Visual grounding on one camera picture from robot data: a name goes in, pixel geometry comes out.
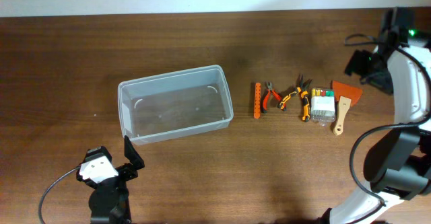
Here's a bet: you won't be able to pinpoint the orange black needle nose pliers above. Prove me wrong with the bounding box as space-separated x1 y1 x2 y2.
277 74 312 122

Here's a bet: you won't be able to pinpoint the red handled cutting pliers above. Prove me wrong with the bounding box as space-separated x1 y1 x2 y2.
261 81 282 113

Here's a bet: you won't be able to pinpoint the clear plastic container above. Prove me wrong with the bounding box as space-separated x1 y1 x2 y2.
118 65 234 145

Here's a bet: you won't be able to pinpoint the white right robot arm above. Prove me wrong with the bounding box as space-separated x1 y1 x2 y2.
118 7 430 223

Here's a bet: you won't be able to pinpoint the clear screwdriver bit case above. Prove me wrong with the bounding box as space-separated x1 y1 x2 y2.
310 88 335 124

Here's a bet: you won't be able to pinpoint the orange perforated strip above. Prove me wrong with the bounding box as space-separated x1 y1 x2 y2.
253 83 261 119

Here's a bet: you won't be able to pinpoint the orange scraper wooden handle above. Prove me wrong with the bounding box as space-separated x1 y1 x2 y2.
331 81 363 136

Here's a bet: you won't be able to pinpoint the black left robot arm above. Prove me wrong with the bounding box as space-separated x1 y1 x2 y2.
76 146 137 223

